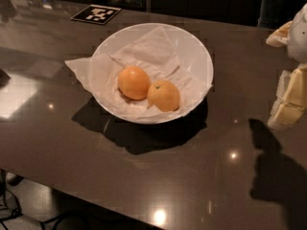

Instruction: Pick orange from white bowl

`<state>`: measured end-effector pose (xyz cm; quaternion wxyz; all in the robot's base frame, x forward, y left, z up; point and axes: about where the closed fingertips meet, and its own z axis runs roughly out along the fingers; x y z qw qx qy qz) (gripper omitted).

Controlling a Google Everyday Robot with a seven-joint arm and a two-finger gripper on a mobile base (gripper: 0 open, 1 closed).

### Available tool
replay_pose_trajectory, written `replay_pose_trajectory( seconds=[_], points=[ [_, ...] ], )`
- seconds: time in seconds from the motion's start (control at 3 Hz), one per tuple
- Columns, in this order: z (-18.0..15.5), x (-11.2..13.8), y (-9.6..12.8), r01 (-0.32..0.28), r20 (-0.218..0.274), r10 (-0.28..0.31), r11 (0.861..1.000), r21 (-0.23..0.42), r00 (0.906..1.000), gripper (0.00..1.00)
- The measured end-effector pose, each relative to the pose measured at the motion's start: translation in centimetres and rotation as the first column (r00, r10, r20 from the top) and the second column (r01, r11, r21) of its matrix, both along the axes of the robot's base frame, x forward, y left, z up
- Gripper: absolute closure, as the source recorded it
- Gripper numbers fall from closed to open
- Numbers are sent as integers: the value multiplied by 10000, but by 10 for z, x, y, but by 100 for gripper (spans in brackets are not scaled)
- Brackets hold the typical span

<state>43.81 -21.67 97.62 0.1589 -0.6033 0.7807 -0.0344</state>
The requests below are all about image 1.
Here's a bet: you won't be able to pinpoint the orange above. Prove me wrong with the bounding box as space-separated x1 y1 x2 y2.
147 80 180 112
118 66 151 101

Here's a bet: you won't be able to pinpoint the black floor cables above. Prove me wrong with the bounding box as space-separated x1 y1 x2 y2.
0 170 90 230

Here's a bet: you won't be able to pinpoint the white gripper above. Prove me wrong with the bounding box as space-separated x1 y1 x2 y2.
266 4 307 130

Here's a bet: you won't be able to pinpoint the white paper napkin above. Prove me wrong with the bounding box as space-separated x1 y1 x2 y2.
64 26 213 124

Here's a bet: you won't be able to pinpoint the black white fiducial marker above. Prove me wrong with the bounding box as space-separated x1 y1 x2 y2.
71 5 121 25

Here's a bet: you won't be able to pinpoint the white bowl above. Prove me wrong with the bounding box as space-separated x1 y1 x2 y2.
90 22 215 125

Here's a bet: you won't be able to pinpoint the person in dark trousers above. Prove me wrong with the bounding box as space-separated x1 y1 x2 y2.
257 0 307 29

